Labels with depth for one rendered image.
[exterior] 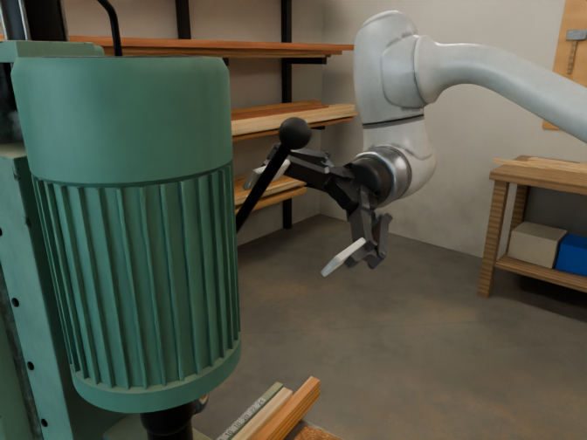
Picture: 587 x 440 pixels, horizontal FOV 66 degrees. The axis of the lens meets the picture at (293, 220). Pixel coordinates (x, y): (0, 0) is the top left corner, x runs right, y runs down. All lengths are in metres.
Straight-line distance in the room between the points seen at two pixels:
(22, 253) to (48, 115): 0.19
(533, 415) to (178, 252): 2.18
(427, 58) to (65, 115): 0.52
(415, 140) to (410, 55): 0.13
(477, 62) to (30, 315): 0.65
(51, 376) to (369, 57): 0.60
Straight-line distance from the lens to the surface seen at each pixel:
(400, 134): 0.74
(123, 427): 0.66
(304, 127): 0.48
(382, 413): 2.24
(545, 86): 0.70
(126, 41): 2.45
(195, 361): 0.45
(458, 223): 3.89
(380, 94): 0.73
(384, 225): 0.60
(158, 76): 0.35
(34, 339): 0.59
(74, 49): 0.53
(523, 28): 3.60
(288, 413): 0.83
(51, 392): 0.62
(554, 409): 2.51
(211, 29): 3.45
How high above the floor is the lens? 1.51
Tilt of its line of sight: 20 degrees down
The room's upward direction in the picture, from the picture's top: straight up
